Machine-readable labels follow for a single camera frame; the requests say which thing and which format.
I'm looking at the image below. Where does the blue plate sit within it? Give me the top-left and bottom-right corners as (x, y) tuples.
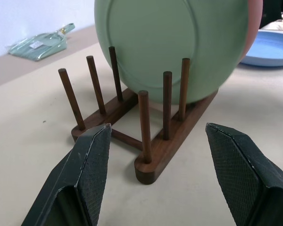
(239, 29), (283, 67)

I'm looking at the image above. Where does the wooden dish rack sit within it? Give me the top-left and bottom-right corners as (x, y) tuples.
(58, 46), (219, 186)

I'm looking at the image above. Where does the white box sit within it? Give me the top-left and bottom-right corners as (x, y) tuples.
(259, 13), (283, 36)

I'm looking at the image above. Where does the pink plate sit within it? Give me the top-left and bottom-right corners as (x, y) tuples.
(239, 0), (264, 65)

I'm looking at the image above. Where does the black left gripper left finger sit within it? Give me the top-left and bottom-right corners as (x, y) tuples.
(20, 123), (112, 226)

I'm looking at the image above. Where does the green plate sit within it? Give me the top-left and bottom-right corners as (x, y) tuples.
(93, 0), (249, 105)

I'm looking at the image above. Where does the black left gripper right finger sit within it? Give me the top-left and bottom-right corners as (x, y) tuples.
(205, 122), (283, 226)

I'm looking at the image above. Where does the green dustpan in plastic wrap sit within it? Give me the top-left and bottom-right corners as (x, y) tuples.
(8, 23), (76, 62)

